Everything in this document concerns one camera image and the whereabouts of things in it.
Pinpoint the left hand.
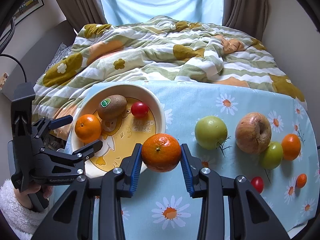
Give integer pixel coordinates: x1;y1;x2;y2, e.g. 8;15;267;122
14;182;53;210

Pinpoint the left brown curtain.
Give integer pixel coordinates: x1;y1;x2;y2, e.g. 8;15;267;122
56;0;107;32

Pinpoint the large orange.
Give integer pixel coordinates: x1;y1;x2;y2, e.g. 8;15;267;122
141;133;182;172

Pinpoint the red cherry tomato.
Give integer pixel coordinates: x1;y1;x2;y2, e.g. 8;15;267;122
131;102;149;119
251;176;264;194

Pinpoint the brown curtain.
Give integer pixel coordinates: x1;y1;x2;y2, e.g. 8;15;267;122
56;0;107;32
222;0;268;40

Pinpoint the black cable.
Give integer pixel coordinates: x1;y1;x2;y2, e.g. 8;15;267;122
0;17;28;83

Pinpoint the brown kiwi with sticker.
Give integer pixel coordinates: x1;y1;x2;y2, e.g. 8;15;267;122
97;94;127;120

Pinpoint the medium orange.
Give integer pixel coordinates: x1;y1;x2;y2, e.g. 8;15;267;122
75;114;101;144

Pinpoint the green striped floral quilt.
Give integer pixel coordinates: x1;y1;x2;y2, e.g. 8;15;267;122
32;15;308;140

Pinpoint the wrinkled brownish apple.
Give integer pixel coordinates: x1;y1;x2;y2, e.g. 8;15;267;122
235;112;272;154

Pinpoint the small green apple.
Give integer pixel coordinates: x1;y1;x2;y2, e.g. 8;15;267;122
259;141;283;170

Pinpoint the grey bed headboard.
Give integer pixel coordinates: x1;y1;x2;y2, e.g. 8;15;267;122
1;20;77;100

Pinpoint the white fleece left sleeve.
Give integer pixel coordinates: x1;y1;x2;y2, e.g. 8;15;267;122
1;179;49;239

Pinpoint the large green apple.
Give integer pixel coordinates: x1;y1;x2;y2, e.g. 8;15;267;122
195;115;228;150

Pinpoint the framed wall picture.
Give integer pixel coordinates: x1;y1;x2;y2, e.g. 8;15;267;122
1;0;44;40

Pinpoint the light blue window sheet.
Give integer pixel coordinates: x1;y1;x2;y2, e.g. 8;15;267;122
101;0;223;25

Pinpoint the cream duck plate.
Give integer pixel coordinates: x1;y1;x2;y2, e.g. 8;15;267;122
74;83;166;178

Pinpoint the right brown curtain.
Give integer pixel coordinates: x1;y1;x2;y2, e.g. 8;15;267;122
222;0;268;40

